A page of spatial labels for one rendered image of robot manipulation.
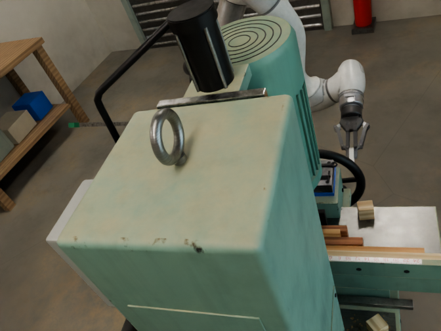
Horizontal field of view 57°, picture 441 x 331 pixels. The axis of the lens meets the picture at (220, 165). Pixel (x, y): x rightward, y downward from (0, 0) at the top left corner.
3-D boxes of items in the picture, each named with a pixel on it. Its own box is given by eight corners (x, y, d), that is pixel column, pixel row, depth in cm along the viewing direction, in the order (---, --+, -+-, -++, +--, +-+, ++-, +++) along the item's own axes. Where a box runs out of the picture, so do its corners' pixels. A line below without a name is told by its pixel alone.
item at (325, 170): (336, 169, 113) (333, 154, 109) (334, 199, 106) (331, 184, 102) (289, 171, 118) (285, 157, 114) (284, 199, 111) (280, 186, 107)
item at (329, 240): (363, 247, 100) (362, 237, 97) (363, 255, 98) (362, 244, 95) (273, 245, 108) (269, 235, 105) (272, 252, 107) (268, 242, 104)
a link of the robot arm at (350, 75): (371, 97, 153) (340, 109, 162) (370, 64, 159) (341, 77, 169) (356, 84, 147) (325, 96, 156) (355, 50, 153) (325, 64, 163)
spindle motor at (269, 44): (325, 145, 87) (300, 5, 67) (319, 209, 75) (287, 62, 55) (247, 150, 93) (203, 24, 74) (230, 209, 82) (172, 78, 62)
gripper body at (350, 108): (338, 104, 150) (338, 126, 146) (362, 102, 147) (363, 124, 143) (340, 115, 156) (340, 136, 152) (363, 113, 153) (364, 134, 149)
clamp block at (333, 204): (344, 188, 119) (341, 166, 113) (342, 224, 110) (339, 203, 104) (294, 189, 124) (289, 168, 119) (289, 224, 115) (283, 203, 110)
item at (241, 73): (260, 104, 60) (228, -11, 49) (251, 139, 54) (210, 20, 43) (210, 109, 63) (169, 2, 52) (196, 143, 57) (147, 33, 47)
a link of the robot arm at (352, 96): (363, 88, 148) (363, 102, 146) (364, 101, 156) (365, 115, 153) (336, 90, 152) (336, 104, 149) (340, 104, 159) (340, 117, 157)
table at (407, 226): (432, 193, 112) (432, 178, 108) (447, 294, 92) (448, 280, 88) (228, 197, 135) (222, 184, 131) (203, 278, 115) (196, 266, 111)
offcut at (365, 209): (373, 209, 107) (372, 199, 104) (375, 219, 105) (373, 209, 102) (357, 211, 108) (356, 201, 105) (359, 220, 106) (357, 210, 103)
